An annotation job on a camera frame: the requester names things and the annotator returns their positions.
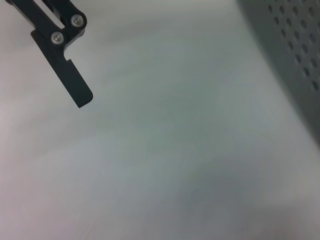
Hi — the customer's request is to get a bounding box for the grey perforated plastic storage bin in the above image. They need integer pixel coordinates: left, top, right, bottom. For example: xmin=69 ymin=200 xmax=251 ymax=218
xmin=236 ymin=0 xmax=320 ymax=141

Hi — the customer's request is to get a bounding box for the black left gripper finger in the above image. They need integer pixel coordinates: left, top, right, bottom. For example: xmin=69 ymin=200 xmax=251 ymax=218
xmin=11 ymin=0 xmax=94 ymax=109

